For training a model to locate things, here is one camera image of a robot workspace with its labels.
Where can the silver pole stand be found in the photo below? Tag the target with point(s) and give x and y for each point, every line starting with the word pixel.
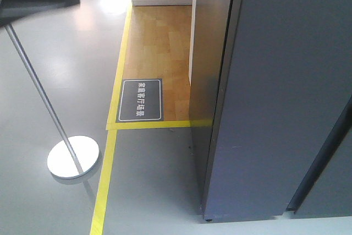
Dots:
pixel 72 157

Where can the refrigerator door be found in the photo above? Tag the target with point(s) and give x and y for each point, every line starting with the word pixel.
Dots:
pixel 289 80

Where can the open refrigerator body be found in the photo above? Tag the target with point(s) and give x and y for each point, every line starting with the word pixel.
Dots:
pixel 325 190

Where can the yellow floor tape line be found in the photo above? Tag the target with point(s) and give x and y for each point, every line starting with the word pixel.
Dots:
pixel 147 182

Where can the dark floor sign chinese text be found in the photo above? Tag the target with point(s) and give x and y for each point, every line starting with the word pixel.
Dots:
pixel 141 100

